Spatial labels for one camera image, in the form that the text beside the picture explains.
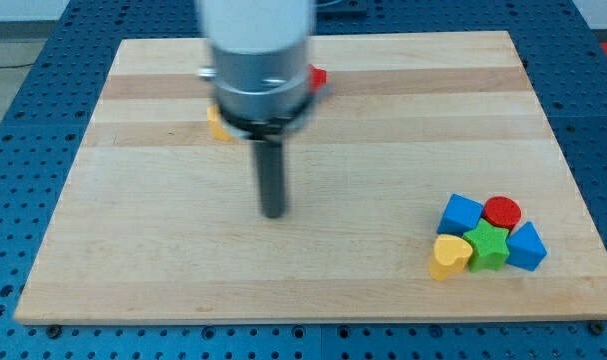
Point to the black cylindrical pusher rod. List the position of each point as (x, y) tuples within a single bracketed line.
[(271, 178)]

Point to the yellow hexagon block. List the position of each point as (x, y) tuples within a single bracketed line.
[(216, 125)]

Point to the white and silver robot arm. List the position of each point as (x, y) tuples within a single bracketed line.
[(262, 79)]

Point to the red block behind arm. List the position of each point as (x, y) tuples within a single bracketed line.
[(318, 78)]

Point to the wooden board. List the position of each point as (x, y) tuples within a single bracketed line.
[(158, 222)]

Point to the blue cube block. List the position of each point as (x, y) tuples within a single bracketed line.
[(460, 215)]

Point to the yellow heart block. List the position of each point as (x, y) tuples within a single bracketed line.
[(450, 256)]

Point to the red cylinder block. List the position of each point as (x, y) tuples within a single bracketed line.
[(501, 211)]

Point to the green star block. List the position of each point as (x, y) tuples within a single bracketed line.
[(490, 250)]

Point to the blue perforated table plate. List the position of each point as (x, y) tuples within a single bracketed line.
[(42, 130)]

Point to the blue triangle block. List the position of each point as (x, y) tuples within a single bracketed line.
[(526, 248)]

